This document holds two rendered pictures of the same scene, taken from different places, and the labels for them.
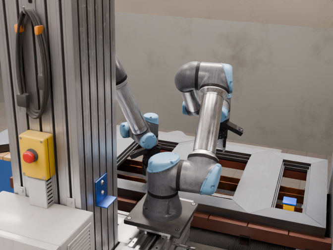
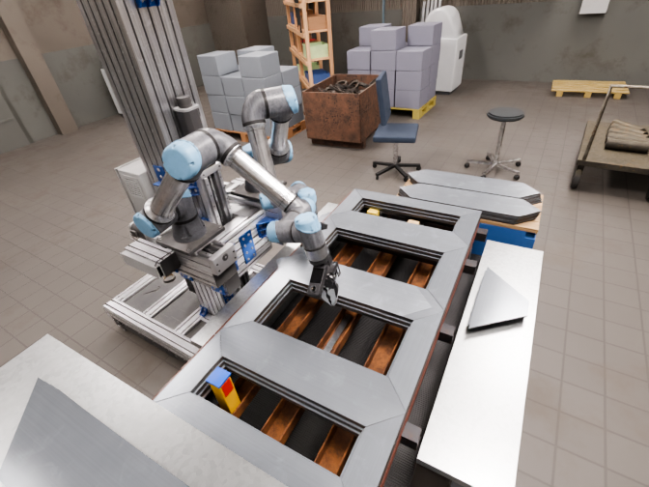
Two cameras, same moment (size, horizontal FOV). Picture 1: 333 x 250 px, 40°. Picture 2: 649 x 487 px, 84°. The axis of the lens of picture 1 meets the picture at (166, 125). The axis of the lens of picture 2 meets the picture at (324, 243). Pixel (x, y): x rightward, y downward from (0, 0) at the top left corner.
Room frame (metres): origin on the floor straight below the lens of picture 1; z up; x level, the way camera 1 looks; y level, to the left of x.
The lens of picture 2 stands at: (2.46, -1.19, 1.92)
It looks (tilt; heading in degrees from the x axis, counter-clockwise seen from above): 36 degrees down; 104
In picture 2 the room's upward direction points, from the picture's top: 6 degrees counter-clockwise
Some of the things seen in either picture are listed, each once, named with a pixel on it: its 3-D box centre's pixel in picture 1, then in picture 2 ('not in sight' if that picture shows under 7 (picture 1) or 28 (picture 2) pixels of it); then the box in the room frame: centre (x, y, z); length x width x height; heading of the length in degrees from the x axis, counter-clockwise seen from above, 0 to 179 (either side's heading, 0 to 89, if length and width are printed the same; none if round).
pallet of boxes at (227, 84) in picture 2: not in sight; (254, 94); (0.21, 4.27, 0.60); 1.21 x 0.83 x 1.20; 158
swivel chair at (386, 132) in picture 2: not in sight; (394, 128); (2.38, 2.84, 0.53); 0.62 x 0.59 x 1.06; 155
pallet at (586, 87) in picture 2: not in sight; (587, 89); (5.52, 5.98, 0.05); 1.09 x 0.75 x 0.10; 160
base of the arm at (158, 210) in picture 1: (162, 199); (186, 224); (1.52, 0.01, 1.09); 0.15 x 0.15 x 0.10
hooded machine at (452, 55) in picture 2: not in sight; (441, 50); (3.12, 6.47, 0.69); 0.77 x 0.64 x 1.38; 161
